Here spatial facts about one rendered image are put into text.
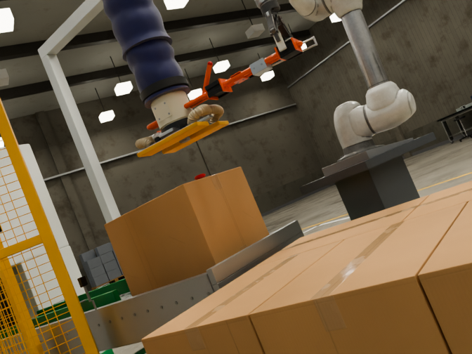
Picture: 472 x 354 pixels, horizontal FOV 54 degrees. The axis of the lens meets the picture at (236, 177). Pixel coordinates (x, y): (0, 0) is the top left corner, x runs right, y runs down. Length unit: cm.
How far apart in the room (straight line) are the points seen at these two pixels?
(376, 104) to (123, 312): 149
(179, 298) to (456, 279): 123
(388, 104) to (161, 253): 124
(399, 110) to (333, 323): 147
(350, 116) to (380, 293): 153
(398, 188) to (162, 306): 122
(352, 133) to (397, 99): 26
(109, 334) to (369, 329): 153
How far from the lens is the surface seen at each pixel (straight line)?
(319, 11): 246
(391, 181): 235
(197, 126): 193
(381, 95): 232
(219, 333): 119
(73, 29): 529
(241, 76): 197
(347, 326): 100
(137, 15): 219
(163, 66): 212
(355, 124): 236
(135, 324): 215
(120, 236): 227
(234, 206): 206
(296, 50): 189
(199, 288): 181
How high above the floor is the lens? 78
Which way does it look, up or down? 3 degrees up
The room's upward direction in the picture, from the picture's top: 23 degrees counter-clockwise
